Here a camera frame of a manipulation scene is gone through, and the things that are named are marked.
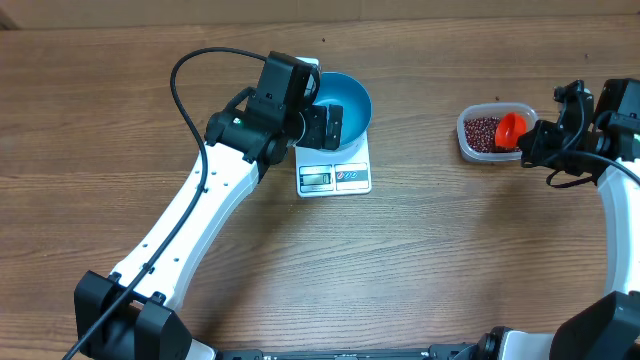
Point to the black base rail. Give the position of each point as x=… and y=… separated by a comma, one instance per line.
x=350, y=354

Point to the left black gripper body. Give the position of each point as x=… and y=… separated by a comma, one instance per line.
x=314, y=124

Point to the clear plastic bean container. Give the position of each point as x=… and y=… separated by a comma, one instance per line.
x=492, y=110

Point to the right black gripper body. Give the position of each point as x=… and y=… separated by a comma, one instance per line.
x=547, y=148

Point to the teal blue bowl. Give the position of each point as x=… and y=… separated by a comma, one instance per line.
x=339, y=89

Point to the white digital kitchen scale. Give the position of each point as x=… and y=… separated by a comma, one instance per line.
x=322, y=173

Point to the red beans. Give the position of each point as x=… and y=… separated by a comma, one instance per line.
x=479, y=133

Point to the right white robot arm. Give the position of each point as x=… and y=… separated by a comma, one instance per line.
x=597, y=141

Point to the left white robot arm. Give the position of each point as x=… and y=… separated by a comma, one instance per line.
x=132, y=313

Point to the red measuring scoop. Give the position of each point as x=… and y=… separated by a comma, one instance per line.
x=509, y=129

